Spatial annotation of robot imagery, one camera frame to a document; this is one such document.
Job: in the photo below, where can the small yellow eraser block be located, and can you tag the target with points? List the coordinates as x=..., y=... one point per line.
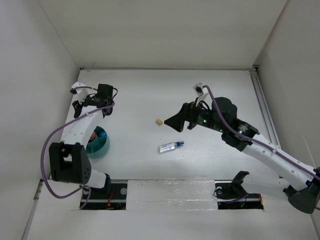
x=159, y=122

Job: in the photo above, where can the teal plastic cup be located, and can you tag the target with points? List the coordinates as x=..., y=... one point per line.
x=99, y=147

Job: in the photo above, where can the aluminium rail right edge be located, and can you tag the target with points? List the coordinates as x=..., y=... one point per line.
x=263, y=105

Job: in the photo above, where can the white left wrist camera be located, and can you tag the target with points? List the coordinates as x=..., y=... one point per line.
x=80, y=90

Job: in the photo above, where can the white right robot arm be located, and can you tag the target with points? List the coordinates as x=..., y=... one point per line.
x=297, y=183

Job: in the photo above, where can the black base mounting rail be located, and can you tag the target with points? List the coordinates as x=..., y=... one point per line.
x=165, y=195

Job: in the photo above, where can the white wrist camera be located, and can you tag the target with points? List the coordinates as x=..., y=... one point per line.
x=201, y=92
x=80, y=90

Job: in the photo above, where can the black blue yellow marker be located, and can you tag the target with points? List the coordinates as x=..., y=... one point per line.
x=103, y=134

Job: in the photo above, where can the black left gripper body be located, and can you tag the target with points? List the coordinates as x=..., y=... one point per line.
x=111, y=109

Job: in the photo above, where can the clear blue-tipped pen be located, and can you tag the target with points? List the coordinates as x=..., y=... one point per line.
x=168, y=147

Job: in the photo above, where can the black pink marker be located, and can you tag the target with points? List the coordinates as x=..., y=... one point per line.
x=93, y=136

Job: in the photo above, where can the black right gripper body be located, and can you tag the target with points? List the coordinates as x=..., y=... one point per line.
x=203, y=117

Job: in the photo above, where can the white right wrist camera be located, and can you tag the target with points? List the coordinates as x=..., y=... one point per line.
x=201, y=92

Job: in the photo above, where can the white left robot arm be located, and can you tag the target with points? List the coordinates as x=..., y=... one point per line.
x=69, y=161

